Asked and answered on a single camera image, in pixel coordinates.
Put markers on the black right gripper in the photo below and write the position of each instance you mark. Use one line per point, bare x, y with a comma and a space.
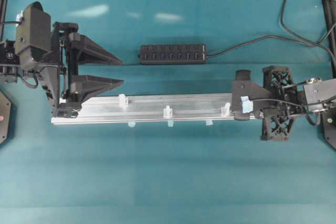
284, 107

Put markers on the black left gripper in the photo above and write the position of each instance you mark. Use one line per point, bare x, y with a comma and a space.
51, 67

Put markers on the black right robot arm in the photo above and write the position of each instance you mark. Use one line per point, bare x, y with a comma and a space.
313, 99

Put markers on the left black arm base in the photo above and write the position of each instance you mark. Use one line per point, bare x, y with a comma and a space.
5, 110

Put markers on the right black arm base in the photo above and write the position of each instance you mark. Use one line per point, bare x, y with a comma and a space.
329, 127

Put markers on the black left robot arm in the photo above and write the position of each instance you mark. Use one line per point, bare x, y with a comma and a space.
11, 70

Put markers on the black USB hub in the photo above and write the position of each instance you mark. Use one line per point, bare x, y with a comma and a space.
189, 54

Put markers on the right blue tape piece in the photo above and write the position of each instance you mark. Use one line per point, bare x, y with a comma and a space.
209, 122

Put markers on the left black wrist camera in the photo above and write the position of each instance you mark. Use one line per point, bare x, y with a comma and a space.
33, 36

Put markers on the silver aluminium rail plate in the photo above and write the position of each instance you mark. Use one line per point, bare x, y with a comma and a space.
152, 108

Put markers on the left black frame post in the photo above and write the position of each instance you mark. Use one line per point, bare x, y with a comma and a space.
3, 9

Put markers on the black frame post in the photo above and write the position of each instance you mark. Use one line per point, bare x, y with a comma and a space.
329, 12
3, 9

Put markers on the right black frame post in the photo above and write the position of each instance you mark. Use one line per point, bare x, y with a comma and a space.
329, 12

